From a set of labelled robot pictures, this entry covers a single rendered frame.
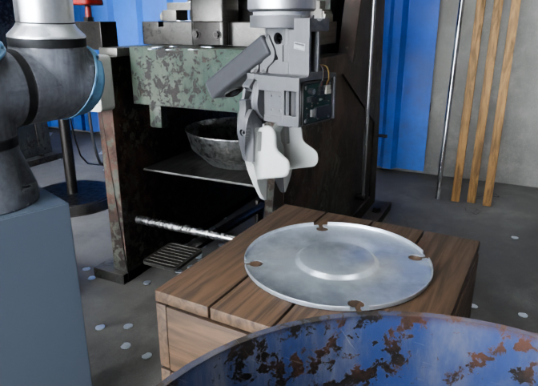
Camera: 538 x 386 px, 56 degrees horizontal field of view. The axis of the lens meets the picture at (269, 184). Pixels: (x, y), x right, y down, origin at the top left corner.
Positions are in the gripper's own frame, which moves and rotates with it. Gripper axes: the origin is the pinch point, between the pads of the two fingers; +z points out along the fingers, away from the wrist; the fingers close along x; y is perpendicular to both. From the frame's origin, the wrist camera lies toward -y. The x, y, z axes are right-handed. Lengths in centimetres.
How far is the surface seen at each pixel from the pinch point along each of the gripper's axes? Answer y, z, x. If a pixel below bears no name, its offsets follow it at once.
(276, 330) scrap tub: 17.1, 3.8, -19.3
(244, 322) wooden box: 0.2, 17.1, -5.3
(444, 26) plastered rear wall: -53, -16, 182
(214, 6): -54, -23, 44
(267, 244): -11.7, 16.4, 13.2
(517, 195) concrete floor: -13, 52, 177
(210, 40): -56, -15, 44
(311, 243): -6.3, 16.5, 18.2
